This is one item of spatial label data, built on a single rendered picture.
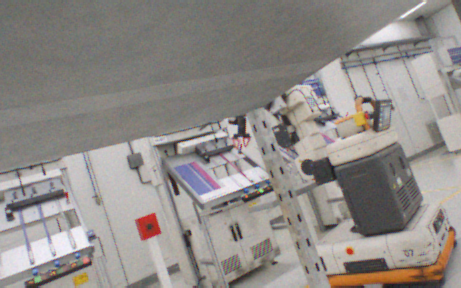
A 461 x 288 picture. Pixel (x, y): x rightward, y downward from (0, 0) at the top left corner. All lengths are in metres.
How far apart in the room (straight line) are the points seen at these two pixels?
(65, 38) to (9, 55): 0.04
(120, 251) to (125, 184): 0.78
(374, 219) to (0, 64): 1.84
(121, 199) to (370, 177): 3.13
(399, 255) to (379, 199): 0.28
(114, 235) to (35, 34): 4.11
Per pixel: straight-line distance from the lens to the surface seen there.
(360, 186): 1.94
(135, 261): 4.37
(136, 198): 4.40
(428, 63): 6.77
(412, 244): 1.92
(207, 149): 3.04
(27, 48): 0.27
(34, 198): 2.66
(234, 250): 2.96
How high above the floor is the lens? 0.79
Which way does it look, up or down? 6 degrees up
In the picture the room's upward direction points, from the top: 20 degrees counter-clockwise
